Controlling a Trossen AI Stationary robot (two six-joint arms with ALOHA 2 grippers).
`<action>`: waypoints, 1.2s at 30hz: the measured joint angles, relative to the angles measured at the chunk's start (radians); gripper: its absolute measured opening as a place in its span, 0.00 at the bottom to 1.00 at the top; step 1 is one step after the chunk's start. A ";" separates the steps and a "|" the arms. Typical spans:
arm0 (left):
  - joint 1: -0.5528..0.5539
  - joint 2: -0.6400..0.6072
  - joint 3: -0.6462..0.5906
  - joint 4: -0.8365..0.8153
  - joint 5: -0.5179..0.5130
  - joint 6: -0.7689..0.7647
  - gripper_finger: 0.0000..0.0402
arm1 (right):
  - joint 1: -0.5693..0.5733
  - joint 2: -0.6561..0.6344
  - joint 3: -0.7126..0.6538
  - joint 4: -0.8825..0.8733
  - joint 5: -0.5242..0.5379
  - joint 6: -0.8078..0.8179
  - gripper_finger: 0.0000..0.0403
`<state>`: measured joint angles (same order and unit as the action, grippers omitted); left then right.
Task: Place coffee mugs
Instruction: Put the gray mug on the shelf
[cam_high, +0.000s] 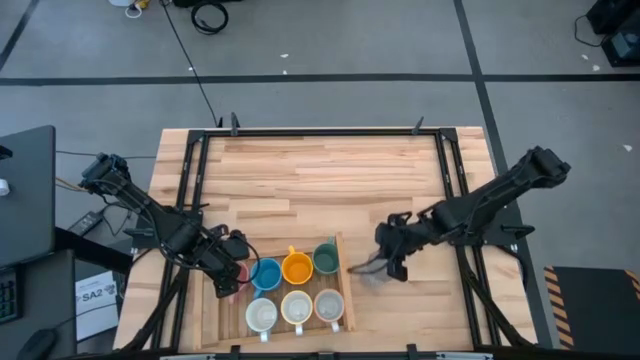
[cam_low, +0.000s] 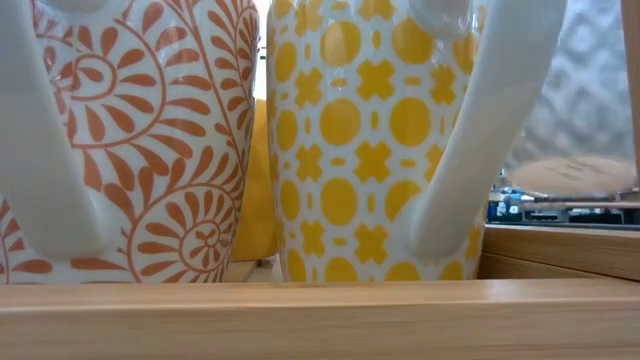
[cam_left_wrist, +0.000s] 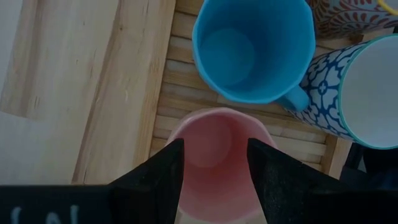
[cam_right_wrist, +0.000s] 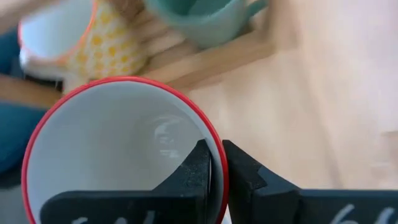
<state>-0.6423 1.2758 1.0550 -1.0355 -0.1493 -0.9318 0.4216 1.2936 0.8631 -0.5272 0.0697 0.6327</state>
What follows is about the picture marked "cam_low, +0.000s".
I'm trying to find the yellow dot-pattern white mug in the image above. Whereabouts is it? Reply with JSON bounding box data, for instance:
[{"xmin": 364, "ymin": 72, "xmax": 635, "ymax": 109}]
[{"xmin": 267, "ymin": 0, "xmax": 569, "ymax": 282}]

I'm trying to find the grey ikat-pattern white mug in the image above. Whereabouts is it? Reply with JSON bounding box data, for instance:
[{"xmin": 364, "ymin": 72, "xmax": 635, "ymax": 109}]
[{"xmin": 504, "ymin": 0, "xmax": 639, "ymax": 196}]

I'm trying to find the plain yellow mug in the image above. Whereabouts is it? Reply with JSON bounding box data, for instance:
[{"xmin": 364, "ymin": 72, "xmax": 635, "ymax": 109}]
[{"xmin": 230, "ymin": 97, "xmax": 279, "ymax": 262}]

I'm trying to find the light wooden slatted tray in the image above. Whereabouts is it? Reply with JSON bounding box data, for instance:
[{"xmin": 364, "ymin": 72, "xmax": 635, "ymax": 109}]
[{"xmin": 0, "ymin": 0, "xmax": 640, "ymax": 360}]

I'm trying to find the cluttered background work table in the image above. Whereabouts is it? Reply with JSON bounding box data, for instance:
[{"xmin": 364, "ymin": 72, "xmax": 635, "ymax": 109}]
[{"xmin": 487, "ymin": 184, "xmax": 640, "ymax": 227}]

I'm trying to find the orange leaf-pattern white mug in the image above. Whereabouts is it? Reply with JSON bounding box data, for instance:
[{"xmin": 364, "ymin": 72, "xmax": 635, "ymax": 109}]
[{"xmin": 0, "ymin": 0, "xmax": 261, "ymax": 285}]

